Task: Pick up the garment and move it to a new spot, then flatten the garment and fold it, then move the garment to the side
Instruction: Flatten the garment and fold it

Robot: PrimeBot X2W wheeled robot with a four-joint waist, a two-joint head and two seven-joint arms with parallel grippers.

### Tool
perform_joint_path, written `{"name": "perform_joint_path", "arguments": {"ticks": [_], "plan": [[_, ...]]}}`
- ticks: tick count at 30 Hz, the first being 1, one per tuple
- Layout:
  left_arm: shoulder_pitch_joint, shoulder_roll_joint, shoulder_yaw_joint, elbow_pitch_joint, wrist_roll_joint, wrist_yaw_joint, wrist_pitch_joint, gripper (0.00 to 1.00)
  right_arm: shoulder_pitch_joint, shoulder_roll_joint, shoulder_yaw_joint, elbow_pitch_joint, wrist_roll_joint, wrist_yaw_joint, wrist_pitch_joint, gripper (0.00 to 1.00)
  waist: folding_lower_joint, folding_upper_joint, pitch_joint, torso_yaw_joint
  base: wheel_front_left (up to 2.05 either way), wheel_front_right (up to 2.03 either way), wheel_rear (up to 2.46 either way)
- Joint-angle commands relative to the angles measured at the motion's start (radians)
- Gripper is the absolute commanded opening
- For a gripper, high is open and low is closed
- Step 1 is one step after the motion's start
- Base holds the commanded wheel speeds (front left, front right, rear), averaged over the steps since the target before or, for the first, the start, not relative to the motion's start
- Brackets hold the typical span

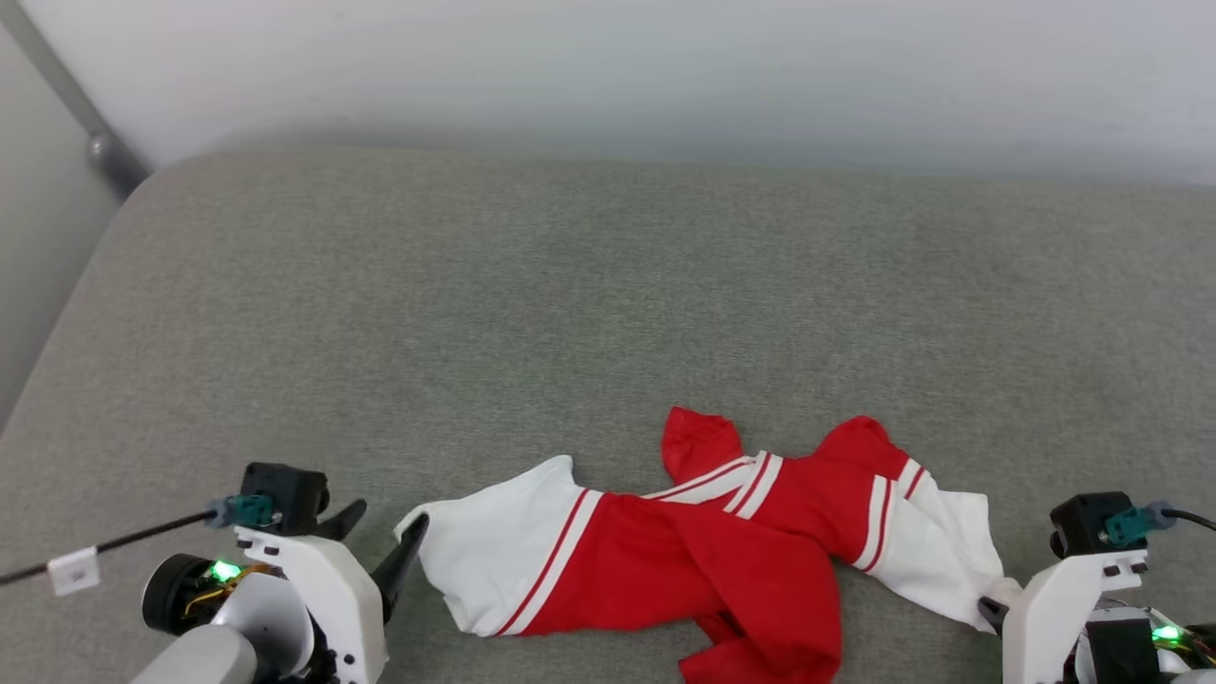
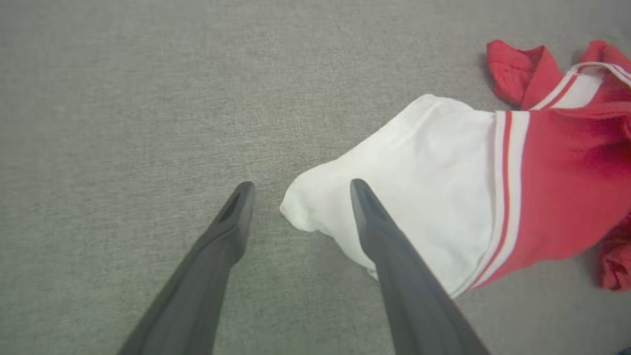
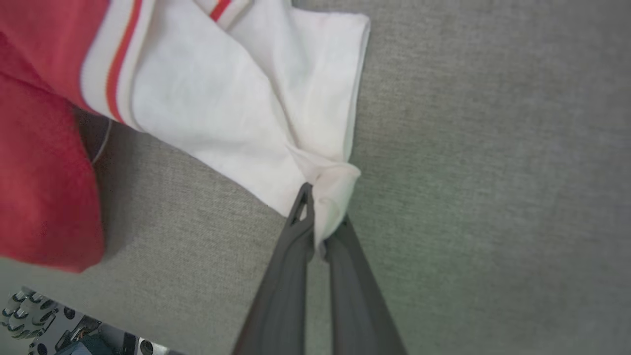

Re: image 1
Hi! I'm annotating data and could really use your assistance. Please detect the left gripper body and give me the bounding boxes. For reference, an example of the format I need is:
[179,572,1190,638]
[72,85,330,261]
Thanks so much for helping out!
[142,554,257,636]

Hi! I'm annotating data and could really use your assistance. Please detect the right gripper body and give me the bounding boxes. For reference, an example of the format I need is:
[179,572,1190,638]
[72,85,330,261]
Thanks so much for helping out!
[1073,603,1216,684]

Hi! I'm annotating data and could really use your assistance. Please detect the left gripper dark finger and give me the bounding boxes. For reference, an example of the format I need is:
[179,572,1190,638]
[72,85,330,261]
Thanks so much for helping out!
[372,513,430,625]
[318,500,368,541]

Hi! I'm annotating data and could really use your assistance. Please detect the red and white jersey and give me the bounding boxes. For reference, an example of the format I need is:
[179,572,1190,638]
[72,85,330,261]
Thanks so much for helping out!
[394,407,1022,684]

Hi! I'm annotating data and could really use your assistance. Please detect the grey metal pole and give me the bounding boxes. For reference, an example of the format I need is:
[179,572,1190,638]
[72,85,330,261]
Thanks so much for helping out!
[0,0,150,199]

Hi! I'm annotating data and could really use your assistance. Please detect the black left camera cable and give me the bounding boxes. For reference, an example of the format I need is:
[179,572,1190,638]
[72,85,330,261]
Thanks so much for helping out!
[0,511,219,586]

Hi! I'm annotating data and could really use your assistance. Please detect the teal left camera connector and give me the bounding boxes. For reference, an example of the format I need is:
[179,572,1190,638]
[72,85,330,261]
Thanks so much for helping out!
[207,494,278,530]

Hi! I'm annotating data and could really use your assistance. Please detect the teal camera connector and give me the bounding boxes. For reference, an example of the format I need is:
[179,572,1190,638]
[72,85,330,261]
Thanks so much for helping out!
[1105,502,1179,547]
[207,494,278,530]

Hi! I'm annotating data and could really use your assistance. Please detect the white cable label tag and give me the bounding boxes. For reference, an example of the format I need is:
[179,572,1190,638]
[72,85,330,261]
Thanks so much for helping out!
[47,546,102,598]

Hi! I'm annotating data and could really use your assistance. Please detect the teal right camera connector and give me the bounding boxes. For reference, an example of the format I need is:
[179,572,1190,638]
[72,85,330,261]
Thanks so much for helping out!
[1105,502,1179,547]

